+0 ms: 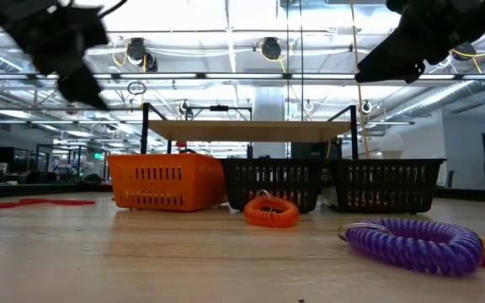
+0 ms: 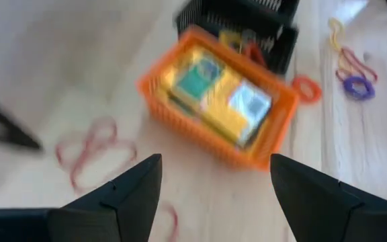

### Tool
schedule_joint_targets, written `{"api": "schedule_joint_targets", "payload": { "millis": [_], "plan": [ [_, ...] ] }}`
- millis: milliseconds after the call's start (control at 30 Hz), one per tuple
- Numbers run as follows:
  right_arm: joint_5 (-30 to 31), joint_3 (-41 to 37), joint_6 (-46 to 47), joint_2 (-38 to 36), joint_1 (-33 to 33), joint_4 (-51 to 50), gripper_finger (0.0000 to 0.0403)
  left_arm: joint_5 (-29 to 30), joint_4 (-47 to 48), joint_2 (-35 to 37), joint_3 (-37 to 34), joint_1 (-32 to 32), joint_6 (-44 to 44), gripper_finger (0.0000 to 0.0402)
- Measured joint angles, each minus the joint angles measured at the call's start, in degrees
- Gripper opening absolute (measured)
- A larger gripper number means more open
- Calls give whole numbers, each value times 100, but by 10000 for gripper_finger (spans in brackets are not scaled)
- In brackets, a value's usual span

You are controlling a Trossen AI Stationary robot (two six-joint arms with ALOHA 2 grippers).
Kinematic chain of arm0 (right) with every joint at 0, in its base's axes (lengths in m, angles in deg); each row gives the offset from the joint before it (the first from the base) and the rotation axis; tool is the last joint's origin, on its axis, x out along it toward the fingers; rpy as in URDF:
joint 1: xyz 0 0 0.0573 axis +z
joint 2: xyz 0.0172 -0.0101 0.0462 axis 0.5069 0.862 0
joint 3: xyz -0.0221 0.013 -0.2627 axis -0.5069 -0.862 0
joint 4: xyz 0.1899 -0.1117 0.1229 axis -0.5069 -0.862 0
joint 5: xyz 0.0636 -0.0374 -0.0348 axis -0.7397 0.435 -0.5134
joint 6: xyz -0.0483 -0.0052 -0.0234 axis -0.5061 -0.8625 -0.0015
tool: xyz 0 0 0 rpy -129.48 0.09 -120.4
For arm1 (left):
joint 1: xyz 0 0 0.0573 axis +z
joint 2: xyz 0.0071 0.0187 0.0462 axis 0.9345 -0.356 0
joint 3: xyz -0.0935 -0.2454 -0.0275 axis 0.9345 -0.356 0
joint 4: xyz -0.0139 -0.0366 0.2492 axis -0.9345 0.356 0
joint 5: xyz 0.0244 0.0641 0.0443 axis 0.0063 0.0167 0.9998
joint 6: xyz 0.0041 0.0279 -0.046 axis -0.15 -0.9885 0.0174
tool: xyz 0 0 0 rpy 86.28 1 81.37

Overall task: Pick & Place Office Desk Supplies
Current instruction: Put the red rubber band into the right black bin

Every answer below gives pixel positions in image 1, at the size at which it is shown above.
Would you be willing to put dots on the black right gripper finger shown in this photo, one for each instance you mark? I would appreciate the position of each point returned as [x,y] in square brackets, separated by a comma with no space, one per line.
[394,59]

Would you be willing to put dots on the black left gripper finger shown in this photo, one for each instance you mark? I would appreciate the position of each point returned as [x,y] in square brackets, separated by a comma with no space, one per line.
[82,88]

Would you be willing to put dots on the orange plastic basket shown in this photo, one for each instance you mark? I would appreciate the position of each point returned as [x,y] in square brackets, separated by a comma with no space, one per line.
[141,161]

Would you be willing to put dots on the black plastic basket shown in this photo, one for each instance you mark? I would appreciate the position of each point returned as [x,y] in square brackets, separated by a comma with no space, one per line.
[385,163]
[268,162]

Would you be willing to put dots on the green exit sign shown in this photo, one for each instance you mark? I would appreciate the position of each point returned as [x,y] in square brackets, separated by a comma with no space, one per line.
[98,155]

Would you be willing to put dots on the long ceiling light bar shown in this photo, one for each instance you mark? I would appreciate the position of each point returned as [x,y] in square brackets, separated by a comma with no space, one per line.
[242,76]

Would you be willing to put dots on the wooden riser shelf black legs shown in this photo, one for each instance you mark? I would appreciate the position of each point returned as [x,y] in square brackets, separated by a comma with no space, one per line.
[246,131]

